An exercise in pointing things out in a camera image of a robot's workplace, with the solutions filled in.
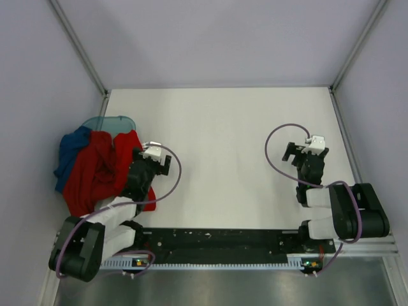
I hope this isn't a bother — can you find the blue t shirt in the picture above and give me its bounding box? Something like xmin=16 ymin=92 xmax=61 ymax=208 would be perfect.
xmin=54 ymin=126 xmax=91 ymax=194

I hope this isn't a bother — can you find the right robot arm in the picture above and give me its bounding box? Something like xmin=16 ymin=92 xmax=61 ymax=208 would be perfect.
xmin=282 ymin=142 xmax=390 ymax=252

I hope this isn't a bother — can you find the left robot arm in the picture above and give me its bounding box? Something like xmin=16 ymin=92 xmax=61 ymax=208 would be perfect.
xmin=48 ymin=142 xmax=180 ymax=282

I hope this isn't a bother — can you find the red t shirt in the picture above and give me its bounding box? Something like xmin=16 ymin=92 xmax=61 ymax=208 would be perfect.
xmin=62 ymin=128 xmax=142 ymax=217

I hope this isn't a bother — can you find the teal plastic basket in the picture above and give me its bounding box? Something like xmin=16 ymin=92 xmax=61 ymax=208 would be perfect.
xmin=82 ymin=115 xmax=136 ymax=137

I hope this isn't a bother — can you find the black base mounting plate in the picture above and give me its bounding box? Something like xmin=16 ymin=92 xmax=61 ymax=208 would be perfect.
xmin=135 ymin=228 xmax=335 ymax=264

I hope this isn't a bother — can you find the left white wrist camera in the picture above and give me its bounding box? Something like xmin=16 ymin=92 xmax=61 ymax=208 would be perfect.
xmin=142 ymin=142 xmax=163 ymax=163

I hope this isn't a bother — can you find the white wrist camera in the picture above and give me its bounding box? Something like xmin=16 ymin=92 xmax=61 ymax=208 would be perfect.
xmin=302 ymin=135 xmax=326 ymax=156
xmin=142 ymin=142 xmax=163 ymax=163

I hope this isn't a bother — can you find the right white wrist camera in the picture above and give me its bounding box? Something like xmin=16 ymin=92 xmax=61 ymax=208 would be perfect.
xmin=302 ymin=135 xmax=326 ymax=156

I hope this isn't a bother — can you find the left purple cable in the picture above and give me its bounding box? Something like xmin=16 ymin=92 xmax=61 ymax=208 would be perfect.
xmin=55 ymin=143 xmax=183 ymax=280

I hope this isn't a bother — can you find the purple cable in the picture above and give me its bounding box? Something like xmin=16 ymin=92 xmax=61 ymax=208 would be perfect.
xmin=55 ymin=143 xmax=183 ymax=280
xmin=264 ymin=123 xmax=364 ymax=277

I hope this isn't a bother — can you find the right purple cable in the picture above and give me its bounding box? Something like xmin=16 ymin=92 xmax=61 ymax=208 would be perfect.
xmin=264 ymin=123 xmax=364 ymax=277

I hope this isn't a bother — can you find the white slotted cable duct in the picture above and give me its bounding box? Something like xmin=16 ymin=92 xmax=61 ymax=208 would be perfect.
xmin=100 ymin=254 xmax=321 ymax=272

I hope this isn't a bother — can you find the front aluminium frame rail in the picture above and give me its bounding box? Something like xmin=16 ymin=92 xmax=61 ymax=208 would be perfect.
xmin=340 ymin=235 xmax=398 ymax=257

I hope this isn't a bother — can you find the left aluminium frame post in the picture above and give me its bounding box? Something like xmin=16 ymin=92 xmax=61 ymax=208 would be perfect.
xmin=48 ymin=0 xmax=108 ymax=97

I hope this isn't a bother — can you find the aluminium frame post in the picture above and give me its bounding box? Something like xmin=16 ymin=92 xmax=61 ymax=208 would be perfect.
xmin=48 ymin=0 xmax=108 ymax=97
xmin=330 ymin=0 xmax=390 ymax=92

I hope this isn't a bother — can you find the right aluminium frame post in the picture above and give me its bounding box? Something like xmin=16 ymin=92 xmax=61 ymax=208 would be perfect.
xmin=330 ymin=0 xmax=390 ymax=92

